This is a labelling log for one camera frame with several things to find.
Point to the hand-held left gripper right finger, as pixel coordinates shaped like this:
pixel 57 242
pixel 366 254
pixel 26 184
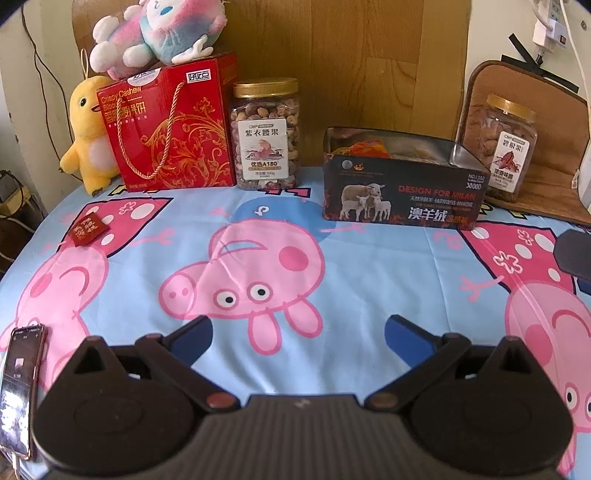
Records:
pixel 406 336

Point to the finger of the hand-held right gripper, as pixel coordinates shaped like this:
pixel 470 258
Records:
pixel 577 254

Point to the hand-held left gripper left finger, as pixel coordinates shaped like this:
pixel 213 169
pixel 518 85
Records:
pixel 191 337

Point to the dark tin box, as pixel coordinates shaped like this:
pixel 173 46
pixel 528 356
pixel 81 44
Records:
pixel 406 194

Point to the red orange snack packet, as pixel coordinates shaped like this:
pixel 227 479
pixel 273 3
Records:
pixel 364 148

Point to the cartoon pig printed sheet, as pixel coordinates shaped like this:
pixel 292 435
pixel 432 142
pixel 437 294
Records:
pixel 138 258

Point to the brown cushion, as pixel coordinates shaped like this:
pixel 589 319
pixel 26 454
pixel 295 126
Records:
pixel 558 152

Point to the gold lid pecan jar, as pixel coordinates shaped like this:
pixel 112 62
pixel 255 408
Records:
pixel 503 147

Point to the small dark red packet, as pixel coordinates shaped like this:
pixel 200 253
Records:
pixel 90 229

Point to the smartphone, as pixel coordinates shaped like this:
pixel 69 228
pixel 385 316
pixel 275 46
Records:
pixel 21 392

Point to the black tape strip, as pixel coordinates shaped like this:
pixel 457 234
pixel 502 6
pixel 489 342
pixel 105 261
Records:
pixel 545 76

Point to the red gift box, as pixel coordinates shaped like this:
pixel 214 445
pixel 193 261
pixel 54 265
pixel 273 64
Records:
pixel 175 129

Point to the gold lid cashew jar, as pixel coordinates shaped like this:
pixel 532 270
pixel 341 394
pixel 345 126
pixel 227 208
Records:
pixel 265 138

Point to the beige plastic object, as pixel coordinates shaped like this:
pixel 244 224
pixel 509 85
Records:
pixel 16 203

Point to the yellow duck plush toy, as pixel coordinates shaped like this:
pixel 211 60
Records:
pixel 90 134

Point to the white power strip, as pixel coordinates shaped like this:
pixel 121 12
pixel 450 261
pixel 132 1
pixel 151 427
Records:
pixel 551 27

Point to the wooden board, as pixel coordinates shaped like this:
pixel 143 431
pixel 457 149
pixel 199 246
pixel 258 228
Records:
pixel 346 60

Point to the pink blue plush toy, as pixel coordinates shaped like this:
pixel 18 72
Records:
pixel 157 32

